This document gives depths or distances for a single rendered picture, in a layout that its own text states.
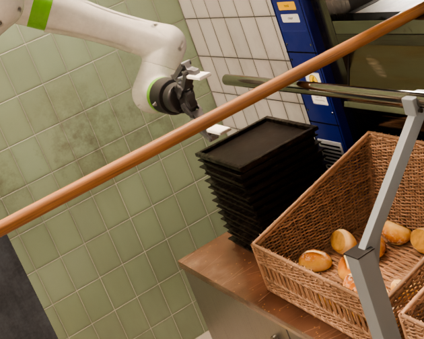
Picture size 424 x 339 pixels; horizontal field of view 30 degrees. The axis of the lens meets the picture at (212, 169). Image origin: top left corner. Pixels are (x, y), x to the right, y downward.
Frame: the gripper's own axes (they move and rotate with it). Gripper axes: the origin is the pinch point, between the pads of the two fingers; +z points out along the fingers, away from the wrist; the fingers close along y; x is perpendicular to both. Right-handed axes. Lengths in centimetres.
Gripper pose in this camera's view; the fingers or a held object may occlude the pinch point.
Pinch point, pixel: (213, 103)
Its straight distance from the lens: 179.1
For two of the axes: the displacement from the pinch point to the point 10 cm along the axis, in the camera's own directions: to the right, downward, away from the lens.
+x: -8.2, 4.5, -3.5
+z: 4.6, 1.6, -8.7
